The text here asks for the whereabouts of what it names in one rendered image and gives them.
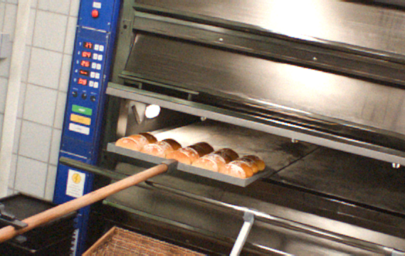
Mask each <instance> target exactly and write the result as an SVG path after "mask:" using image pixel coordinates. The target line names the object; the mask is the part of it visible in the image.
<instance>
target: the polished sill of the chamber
mask: <svg viewBox="0 0 405 256"><path fill-rule="evenodd" d="M244 188H249V189H253V190H256V191H260V192H264V193H269V194H272V195H274V196H280V197H283V198H288V199H291V200H294V201H299V202H301V203H306V204H310V205H313V206H318V207H321V208H326V209H328V210H333V211H337V212H340V213H345V214H347V215H353V216H355V217H358V218H363V219H366V220H372V221H374V222H378V223H382V224H385V225H390V226H393V227H396V228H401V229H404V230H405V215H404V214H401V213H396V212H394V211H390V210H385V209H383V208H378V207H374V206H370V205H367V204H363V203H358V202H355V201H350V200H347V199H343V198H339V197H336V196H330V195H327V194H325V193H322V192H319V191H314V190H311V189H308V188H302V187H299V186H294V185H291V184H288V183H283V182H279V181H274V180H272V179H269V178H263V177H260V178H258V179H256V180H255V181H253V182H251V183H250V184H248V185H247V186H245V187H244Z"/></svg>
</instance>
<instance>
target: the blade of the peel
mask: <svg viewBox="0 0 405 256"><path fill-rule="evenodd" d="M115 144H116V142H113V143H108V146H107V149H106V150H108V151H113V152H114V153H116V154H121V155H125V156H130V157H133V158H136V159H141V160H145V161H150V162H152V163H156V164H160V162H163V161H166V160H167V159H166V158H163V157H159V156H154V155H151V154H146V153H142V152H140V151H137V150H134V149H129V148H125V147H122V146H118V145H115ZM273 169H274V168H271V167H268V166H265V168H264V170H262V171H258V172H257V173H256V174H253V175H252V177H250V178H245V179H244V178H239V177H236V176H231V175H227V174H223V173H219V172H216V171H212V170H208V169H203V168H199V166H194V165H191V164H185V163H182V162H180V161H179V163H178V164H177V170H181V171H185V172H189V173H192V174H197V175H200V176H205V177H209V178H214V179H217V180H220V181H225V182H229V183H233V184H236V185H239V186H242V187H245V186H247V185H248V184H250V183H251V182H253V181H255V180H256V179H258V178H260V177H261V176H264V175H265V174H267V173H268V172H270V171H272V170H273Z"/></svg>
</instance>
